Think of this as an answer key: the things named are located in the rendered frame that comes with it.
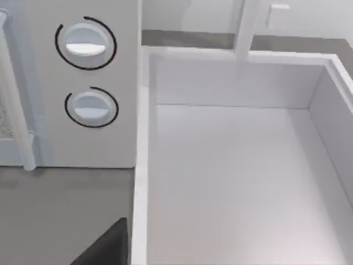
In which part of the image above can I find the large microwave knob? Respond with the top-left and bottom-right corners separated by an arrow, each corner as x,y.
62,23 -> 109,62

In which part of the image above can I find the small microwave knob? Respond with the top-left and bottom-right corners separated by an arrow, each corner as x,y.
70,91 -> 114,124

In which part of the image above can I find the pale microwave oven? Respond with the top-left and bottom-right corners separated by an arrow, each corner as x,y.
0,0 -> 142,171

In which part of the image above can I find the microwave door handle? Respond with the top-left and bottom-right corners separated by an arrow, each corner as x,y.
0,8 -> 37,171

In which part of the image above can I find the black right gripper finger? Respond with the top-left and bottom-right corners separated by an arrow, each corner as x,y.
70,217 -> 128,265

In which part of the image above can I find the tall white tap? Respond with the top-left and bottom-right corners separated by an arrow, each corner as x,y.
234,0 -> 291,60

